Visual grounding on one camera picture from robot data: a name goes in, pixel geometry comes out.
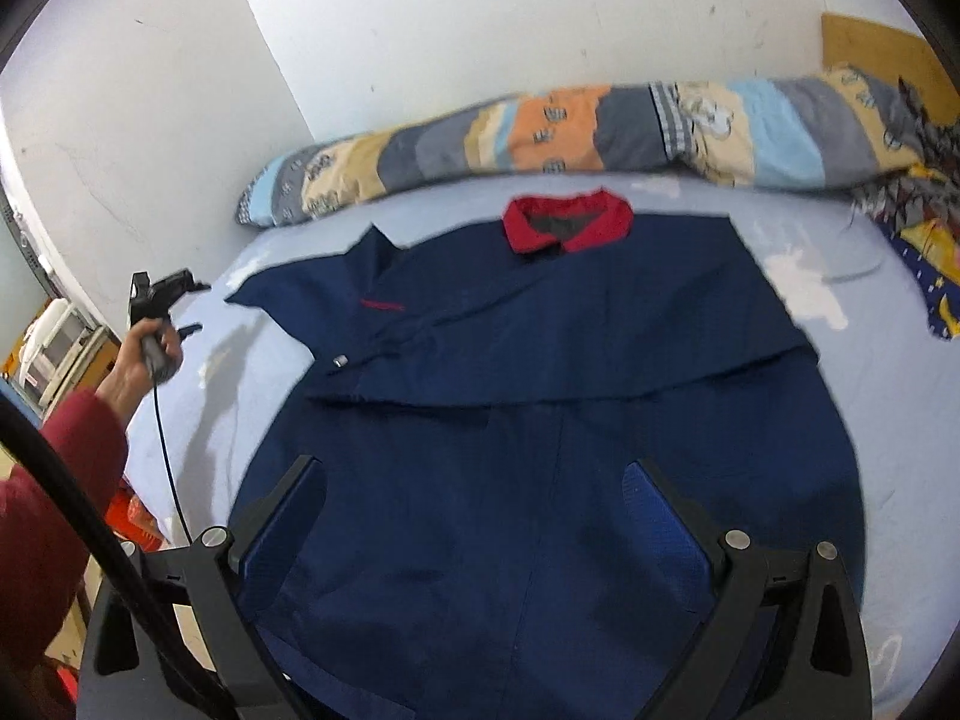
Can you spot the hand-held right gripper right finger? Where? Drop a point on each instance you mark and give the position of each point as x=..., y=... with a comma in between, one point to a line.
x=661, y=521

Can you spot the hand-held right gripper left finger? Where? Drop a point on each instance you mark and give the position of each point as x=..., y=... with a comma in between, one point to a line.
x=283, y=521

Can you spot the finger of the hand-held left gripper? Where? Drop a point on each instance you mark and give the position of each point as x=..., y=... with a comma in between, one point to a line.
x=191, y=329
x=196, y=284

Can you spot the navy jacket with red collar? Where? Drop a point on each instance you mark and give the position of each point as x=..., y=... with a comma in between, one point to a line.
x=487, y=360

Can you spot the person's left forearm red sleeve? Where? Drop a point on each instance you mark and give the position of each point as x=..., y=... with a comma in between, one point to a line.
x=37, y=562

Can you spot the person's left hand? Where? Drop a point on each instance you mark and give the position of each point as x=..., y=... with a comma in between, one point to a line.
x=127, y=379

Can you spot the white plastic rack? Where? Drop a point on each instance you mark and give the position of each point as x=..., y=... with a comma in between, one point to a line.
x=52, y=341

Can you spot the dark printed cloth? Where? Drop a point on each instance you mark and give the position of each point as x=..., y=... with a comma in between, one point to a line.
x=924, y=240

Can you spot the patchwork quilt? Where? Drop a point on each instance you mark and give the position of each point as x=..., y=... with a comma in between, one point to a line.
x=555, y=127

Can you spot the wooden headboard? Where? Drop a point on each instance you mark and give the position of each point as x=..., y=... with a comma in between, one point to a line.
x=862, y=41

